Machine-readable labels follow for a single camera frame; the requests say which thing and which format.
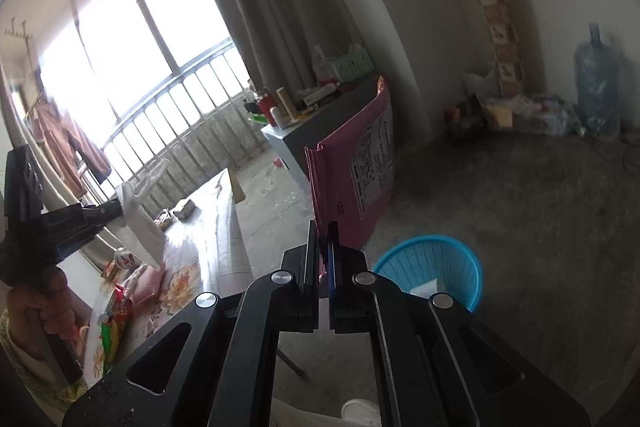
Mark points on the white plastic bag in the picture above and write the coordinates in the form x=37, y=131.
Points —
x=322, y=62

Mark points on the blue plastic waste basket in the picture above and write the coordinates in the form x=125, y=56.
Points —
x=450, y=257

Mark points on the person's left hand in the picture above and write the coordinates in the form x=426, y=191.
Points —
x=55, y=302

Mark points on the white wrapper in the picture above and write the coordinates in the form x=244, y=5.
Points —
x=142, y=232

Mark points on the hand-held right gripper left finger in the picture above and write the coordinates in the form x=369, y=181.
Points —
x=310, y=287

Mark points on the pink snack packet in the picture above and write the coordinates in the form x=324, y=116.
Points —
x=350, y=167

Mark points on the dark small basket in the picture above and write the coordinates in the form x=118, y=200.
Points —
x=465, y=117

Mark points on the green plastic bag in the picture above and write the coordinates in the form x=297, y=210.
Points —
x=258, y=118

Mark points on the hanging pink clothes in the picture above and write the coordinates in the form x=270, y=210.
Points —
x=65, y=142

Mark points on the white red carton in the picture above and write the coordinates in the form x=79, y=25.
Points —
x=320, y=94

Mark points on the yellow cardboard piece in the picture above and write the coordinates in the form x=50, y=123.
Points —
x=500, y=117

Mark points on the floral tablecloth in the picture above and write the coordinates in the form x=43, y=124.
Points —
x=210, y=227

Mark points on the metal table leg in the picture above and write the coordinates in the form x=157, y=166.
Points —
x=292, y=363

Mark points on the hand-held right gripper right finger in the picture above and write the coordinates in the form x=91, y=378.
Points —
x=334, y=272

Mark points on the pale pink crumpled bag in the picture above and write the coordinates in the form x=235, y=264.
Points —
x=145, y=282

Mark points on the cream paper roll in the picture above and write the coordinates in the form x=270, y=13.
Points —
x=286, y=104

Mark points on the metal window railing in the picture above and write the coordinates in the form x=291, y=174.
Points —
x=172, y=79

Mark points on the tall cardboard box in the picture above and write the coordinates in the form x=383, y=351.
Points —
x=497, y=27

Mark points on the pink plastic scrap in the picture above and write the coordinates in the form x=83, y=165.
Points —
x=277, y=162

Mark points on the grey cabinet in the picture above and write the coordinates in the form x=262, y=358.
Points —
x=295, y=147

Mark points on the green tissue box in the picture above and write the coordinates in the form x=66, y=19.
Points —
x=352, y=66

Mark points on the green snack packet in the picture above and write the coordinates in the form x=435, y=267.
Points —
x=110, y=339

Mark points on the small white bottle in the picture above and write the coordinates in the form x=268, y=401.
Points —
x=278, y=118

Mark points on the blue water jug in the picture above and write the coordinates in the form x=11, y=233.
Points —
x=597, y=87

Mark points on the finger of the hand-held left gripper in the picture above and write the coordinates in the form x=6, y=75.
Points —
x=85, y=239
x=85, y=216

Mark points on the pile of clear plastic bags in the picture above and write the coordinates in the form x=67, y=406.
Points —
x=545, y=112

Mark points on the window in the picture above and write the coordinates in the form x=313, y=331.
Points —
x=125, y=32

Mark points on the red thermos bottle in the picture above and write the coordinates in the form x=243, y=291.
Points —
x=266, y=109

